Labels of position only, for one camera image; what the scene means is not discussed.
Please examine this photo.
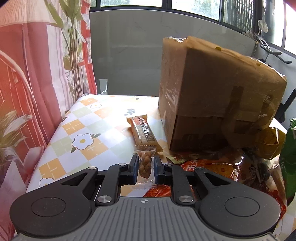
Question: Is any small twisted cracker packet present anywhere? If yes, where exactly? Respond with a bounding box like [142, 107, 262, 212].
[134, 145, 157, 189]

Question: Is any gold foil snack bag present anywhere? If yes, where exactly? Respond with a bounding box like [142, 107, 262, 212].
[253, 128, 286, 160]

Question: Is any orange snack bar wrapper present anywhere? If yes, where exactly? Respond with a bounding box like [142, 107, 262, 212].
[126, 114, 163, 153]

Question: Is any floral checkered tablecloth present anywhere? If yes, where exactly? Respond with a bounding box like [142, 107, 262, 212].
[26, 93, 296, 237]

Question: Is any brown cardboard box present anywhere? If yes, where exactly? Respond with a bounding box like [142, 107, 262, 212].
[159, 36, 287, 152]

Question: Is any red orange snack bag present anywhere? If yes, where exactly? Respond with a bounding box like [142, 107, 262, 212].
[147, 151, 287, 223]

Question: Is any green snack bag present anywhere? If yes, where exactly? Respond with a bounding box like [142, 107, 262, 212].
[280, 118, 296, 206]

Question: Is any black exercise bike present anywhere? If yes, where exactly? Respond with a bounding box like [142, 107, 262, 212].
[254, 20, 296, 123]

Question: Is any red printed backdrop curtain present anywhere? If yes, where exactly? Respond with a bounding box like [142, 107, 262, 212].
[1, 1, 97, 240]

